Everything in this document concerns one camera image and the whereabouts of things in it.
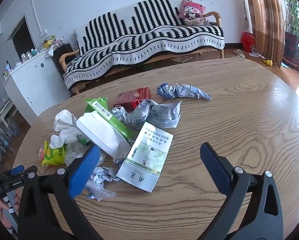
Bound red cigarette box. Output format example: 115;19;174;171
113;86;152;112

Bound brown curtain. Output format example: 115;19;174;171
242;0;285;68

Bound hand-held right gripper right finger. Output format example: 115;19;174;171
200;142;284;240

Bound clear plastic bag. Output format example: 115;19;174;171
64;137;107;167

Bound beige plush toy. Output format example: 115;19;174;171
184;14;210;27

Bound black white striped blanket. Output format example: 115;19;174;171
64;0;225;91

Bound person's left hand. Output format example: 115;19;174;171
0;189;22;229

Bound group of water bottles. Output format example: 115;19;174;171
0;118;21;148

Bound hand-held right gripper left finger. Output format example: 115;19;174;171
17;144;103;240

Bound pink cartoon cushion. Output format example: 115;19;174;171
177;0;207;21

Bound white tissue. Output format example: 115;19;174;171
50;109;78;149

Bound cluster of small bottles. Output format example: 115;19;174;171
19;48;44;63

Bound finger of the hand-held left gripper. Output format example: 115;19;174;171
1;164;38;191

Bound red bag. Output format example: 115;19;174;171
241;31;257;53

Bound flattened white green carton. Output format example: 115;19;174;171
116;121;174;193

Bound clear plastic wrap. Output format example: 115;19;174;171
85;179;118;202

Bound white soft tissue pack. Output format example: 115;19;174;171
75;111;131;160

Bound white cabinet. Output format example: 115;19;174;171
3;48;73;117

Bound potted green plant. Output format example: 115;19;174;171
278;0;299;64

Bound crumpled blue white wrapper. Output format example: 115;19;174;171
157;81;212;101

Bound black side cabinet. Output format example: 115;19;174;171
50;42;75;76

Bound pale grey-blue wrapper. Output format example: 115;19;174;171
111;99;183;131

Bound yellow green snack packet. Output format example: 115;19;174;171
38;140;67;168

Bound pile of colourful toys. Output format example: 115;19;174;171
42;35;63;58

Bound wooden frame sofa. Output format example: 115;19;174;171
59;0;225;96

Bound cardboard piece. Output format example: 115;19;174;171
171;54;193;63

